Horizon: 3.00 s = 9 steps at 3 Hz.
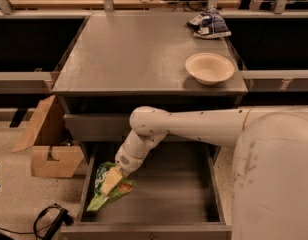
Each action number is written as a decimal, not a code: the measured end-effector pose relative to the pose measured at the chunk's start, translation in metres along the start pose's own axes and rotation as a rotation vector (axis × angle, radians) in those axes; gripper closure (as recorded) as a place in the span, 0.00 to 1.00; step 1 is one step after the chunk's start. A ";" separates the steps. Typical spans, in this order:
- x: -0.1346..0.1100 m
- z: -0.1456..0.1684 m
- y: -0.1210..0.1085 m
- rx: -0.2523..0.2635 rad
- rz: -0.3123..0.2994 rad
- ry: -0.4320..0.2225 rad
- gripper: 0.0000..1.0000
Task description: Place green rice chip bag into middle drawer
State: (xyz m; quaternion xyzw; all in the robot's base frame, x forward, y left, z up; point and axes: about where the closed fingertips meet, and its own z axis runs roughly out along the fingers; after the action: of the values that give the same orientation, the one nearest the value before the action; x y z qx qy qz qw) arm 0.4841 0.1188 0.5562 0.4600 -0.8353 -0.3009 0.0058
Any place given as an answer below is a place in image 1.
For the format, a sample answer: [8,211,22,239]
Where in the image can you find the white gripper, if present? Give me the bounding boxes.
[100,146,144,196]

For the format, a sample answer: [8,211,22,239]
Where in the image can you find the green rice chip bag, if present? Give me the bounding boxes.
[87,162,136,212]

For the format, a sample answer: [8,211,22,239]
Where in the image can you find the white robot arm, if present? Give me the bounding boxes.
[100,106,308,240]

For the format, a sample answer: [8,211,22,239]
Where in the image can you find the grey top drawer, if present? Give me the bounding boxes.
[63,112,235,143]

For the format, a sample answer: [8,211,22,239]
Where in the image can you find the open grey middle drawer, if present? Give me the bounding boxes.
[61,142,231,240]

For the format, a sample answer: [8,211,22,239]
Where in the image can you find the grey drawer cabinet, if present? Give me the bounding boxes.
[51,14,249,165]

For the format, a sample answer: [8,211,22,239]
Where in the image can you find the cardboard box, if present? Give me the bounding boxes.
[12,95,84,178]

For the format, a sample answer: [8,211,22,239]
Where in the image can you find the white bowl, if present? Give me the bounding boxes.
[185,53,235,85]

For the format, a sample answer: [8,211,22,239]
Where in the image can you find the black cable on floor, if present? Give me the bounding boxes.
[0,203,74,240]

